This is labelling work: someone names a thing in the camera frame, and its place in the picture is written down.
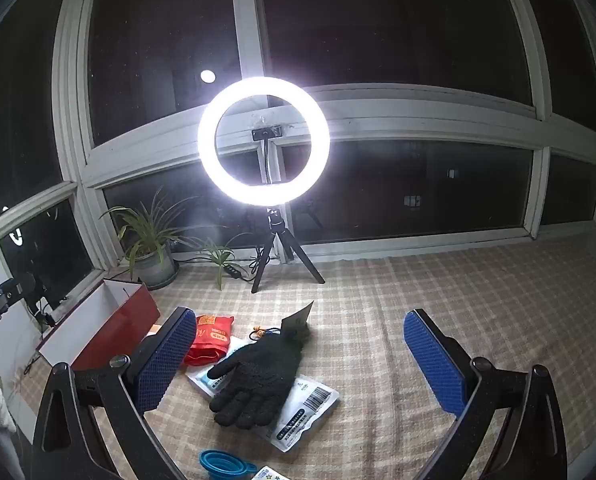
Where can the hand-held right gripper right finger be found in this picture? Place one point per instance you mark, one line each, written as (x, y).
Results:
(435, 365)

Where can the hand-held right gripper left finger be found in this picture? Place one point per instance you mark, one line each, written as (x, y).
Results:
(165, 360)

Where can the white and orange tissue pack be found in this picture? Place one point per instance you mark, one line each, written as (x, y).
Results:
(154, 330)

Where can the red cardboard box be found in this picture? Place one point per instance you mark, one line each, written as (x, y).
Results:
(128, 330)

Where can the red plastic bag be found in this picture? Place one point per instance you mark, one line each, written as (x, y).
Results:
(210, 335)

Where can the black knit glove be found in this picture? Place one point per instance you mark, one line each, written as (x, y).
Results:
(258, 375)

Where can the blue collapsible funnel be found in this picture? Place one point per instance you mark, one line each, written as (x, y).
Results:
(220, 465)

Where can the dark paper card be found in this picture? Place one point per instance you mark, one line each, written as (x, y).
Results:
(295, 325)

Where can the white face mask packet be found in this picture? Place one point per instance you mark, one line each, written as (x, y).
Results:
(303, 405)

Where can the star-print tissue packet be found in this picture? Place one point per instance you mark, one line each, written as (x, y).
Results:
(268, 474)

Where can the black plug charger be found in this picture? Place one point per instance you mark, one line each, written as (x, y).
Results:
(45, 317)

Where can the checked tablecloth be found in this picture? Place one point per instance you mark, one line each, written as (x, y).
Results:
(378, 310)

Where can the large potted spider plant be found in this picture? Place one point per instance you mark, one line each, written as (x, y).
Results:
(155, 265)

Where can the small spider plant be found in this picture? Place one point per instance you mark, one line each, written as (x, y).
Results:
(217, 255)

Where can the black tripod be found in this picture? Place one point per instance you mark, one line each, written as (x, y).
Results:
(273, 240)

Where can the black phone clip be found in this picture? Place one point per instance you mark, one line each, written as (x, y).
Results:
(267, 133)

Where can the white window frame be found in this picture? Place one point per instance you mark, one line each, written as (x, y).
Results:
(378, 105)

